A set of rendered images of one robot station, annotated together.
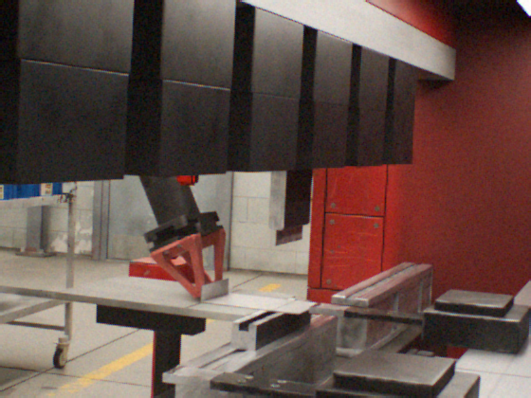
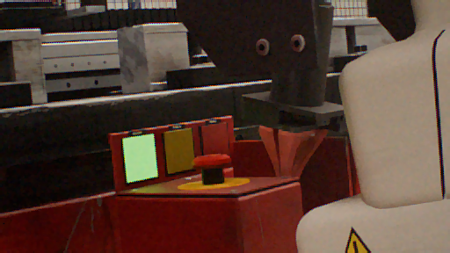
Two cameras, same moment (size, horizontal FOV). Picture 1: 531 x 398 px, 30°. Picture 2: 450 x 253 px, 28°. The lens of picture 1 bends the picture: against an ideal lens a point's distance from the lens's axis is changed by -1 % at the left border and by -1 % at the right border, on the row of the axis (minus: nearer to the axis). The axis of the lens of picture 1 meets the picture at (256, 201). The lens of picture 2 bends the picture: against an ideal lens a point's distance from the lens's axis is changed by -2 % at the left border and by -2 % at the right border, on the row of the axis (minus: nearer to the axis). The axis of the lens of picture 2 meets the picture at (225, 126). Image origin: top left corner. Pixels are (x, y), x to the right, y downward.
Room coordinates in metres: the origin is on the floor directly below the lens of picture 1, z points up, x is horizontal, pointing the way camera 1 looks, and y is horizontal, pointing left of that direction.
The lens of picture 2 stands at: (2.01, 0.71, 0.88)
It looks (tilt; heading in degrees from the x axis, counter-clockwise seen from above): 3 degrees down; 202
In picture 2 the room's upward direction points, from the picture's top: 6 degrees counter-clockwise
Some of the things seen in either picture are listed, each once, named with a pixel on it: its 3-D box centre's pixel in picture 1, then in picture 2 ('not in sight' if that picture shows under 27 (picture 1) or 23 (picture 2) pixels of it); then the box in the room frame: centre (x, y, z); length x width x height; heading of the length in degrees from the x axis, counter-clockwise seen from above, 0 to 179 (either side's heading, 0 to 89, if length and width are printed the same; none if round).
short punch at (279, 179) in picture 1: (290, 205); not in sight; (1.25, -0.04, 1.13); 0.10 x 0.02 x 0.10; 159
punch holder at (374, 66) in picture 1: (345, 107); not in sight; (1.46, -0.12, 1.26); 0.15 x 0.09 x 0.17; 159
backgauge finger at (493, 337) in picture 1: (415, 312); not in sight; (1.20, -0.20, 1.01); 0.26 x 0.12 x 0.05; 69
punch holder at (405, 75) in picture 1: (379, 113); not in sight; (1.65, -0.19, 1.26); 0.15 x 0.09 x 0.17; 159
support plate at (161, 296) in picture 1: (177, 297); not in sight; (1.30, 0.10, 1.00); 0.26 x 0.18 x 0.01; 69
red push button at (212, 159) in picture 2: not in sight; (212, 172); (1.17, 0.35, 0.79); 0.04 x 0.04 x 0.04
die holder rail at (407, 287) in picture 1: (387, 304); not in sight; (1.76, -0.24, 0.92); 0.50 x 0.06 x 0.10; 159
